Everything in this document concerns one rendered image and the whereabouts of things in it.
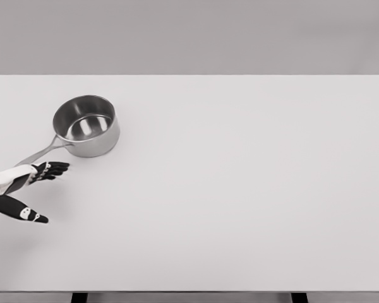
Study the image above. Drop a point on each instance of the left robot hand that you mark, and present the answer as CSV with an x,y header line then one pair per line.
x,y
9,176

